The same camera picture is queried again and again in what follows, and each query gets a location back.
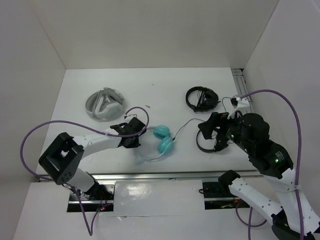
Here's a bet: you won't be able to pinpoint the teal cat ear headphones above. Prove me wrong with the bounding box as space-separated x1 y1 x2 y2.
134 125 174 166

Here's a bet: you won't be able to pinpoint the black headphone audio cable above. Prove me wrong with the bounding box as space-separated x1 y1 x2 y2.
171 117 203 140

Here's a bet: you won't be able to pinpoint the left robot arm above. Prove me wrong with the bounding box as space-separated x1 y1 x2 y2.
38 117 146 200

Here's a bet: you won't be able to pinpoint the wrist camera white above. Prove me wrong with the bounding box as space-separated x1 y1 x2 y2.
227 96 251 119
124 113 138 122

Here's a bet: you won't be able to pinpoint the aluminium rail at right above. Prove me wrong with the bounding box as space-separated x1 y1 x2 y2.
231 68 249 96

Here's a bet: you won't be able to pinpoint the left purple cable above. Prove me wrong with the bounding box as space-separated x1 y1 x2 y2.
20 106 150 236

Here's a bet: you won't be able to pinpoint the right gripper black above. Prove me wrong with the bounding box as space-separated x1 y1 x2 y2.
196 107 252 152

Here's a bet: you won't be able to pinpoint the black unwrapped headphones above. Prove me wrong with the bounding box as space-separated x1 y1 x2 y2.
195 130 229 154

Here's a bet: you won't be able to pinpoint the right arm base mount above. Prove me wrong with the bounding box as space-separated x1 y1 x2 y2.
198 181 249 210

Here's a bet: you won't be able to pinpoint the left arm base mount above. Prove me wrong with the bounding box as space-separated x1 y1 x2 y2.
66 181 116 213

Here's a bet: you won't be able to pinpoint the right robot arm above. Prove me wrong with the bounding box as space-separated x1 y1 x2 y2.
198 112 320 240

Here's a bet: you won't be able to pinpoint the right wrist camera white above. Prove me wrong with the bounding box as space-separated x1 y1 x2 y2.
227 96 251 119

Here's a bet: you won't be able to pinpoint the grey white gaming headset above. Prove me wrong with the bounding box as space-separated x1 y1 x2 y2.
85 87 125 121

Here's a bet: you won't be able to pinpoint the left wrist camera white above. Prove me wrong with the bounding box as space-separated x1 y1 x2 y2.
124 113 138 122

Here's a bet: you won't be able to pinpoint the black wrapped headphones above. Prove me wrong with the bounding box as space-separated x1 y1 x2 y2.
185 86 221 113

